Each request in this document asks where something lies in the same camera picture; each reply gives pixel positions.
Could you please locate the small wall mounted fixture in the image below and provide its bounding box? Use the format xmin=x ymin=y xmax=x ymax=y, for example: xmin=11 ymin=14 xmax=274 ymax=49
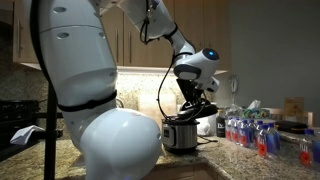
xmin=228 ymin=73 xmax=241 ymax=105

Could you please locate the light wood cabinet door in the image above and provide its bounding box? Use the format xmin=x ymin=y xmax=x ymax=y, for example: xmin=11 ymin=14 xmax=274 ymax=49
xmin=203 ymin=0 xmax=231 ymax=72
xmin=175 ymin=0 xmax=205 ymax=71
xmin=99 ymin=6 xmax=125 ymax=67
xmin=123 ymin=9 xmax=177 ymax=69
xmin=13 ymin=0 xmax=34 ymax=64

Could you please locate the black bottle white label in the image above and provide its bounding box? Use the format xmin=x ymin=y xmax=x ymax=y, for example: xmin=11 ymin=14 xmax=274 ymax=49
xmin=215 ymin=109 xmax=227 ymax=138

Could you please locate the black cooker power cord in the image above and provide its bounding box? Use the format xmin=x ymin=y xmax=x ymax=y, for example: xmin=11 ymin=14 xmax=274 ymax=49
xmin=196 ymin=135 xmax=219 ymax=146

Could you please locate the white crumpled cloth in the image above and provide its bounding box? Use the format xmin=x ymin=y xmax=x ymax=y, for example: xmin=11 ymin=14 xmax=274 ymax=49
xmin=9 ymin=125 xmax=45 ymax=147

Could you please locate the blue red water bottle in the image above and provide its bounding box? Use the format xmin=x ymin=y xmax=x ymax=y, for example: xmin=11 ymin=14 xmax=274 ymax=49
xmin=239 ymin=119 xmax=251 ymax=148
xmin=299 ymin=129 xmax=315 ymax=168
xmin=248 ymin=118 xmax=258 ymax=146
xmin=257 ymin=124 xmax=269 ymax=154
xmin=312 ymin=131 xmax=320 ymax=165
xmin=225 ymin=116 xmax=233 ymax=141
xmin=231 ymin=117 xmax=241 ymax=144
xmin=255 ymin=120 xmax=265 ymax=148
xmin=267 ymin=123 xmax=281 ymax=153

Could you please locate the black rice cooker lid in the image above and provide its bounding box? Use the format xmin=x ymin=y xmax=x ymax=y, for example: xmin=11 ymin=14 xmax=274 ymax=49
xmin=175 ymin=100 xmax=219 ymax=120

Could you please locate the wooden chair backrest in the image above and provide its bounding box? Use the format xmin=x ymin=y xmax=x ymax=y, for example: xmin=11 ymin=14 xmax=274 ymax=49
xmin=263 ymin=107 xmax=315 ymax=128

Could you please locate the curved metal handle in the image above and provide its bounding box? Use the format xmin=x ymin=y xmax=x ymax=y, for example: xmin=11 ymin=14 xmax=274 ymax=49
xmin=114 ymin=97 xmax=125 ymax=110

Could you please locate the colourful tissue box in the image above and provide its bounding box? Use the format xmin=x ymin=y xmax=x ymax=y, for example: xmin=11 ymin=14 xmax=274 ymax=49
xmin=241 ymin=99 xmax=272 ymax=120

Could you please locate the black strap around arm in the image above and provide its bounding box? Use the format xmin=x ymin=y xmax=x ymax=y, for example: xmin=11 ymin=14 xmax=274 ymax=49
xmin=57 ymin=89 xmax=118 ymax=113

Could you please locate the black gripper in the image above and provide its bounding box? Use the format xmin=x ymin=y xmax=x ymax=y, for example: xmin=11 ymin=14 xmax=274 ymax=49
xmin=175 ymin=78 xmax=208 ymax=111

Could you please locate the black stove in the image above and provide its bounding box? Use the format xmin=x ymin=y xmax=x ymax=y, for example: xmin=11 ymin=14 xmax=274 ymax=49
xmin=0 ymin=99 xmax=46 ymax=162

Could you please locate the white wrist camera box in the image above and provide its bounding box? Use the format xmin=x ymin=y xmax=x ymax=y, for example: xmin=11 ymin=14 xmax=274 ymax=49
xmin=202 ymin=76 xmax=221 ymax=94

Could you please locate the brown paper box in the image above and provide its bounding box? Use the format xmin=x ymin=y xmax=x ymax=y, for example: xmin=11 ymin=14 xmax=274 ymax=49
xmin=283 ymin=97 xmax=305 ymax=118

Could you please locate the black pouch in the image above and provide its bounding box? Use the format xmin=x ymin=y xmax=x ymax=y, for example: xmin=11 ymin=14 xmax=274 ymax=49
xmin=275 ymin=120 xmax=309 ymax=134

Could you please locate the silver rice cooker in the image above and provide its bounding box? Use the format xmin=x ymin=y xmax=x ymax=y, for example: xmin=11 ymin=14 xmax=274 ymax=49
xmin=161 ymin=115 xmax=200 ymax=155

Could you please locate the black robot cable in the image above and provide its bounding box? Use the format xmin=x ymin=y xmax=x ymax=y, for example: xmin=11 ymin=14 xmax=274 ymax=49
xmin=29 ymin=0 xmax=214 ymax=123

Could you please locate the pale cutting board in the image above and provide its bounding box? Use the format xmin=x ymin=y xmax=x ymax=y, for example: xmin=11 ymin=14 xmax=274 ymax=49
xmin=138 ymin=92 xmax=177 ymax=122

